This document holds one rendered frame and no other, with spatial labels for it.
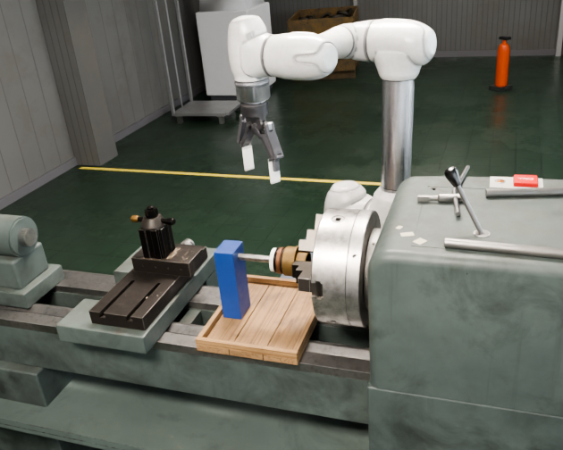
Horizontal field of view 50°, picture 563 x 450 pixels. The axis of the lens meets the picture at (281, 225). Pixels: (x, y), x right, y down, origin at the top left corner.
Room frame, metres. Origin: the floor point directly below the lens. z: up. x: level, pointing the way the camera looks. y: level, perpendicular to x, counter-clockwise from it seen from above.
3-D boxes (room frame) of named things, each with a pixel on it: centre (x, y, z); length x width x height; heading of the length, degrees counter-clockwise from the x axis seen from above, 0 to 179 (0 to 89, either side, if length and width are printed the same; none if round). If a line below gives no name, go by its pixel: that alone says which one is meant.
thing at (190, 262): (1.72, 0.37, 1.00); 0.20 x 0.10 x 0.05; 69
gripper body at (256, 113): (1.58, 0.04, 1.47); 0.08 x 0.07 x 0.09; 32
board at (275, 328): (1.51, 0.07, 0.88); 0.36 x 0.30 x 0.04; 159
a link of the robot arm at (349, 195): (2.01, -0.25, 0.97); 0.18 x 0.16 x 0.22; 54
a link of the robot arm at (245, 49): (1.57, 0.03, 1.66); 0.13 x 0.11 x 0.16; 54
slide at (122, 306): (1.67, 0.42, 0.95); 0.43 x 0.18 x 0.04; 159
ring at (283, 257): (1.48, -0.02, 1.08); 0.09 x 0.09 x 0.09; 69
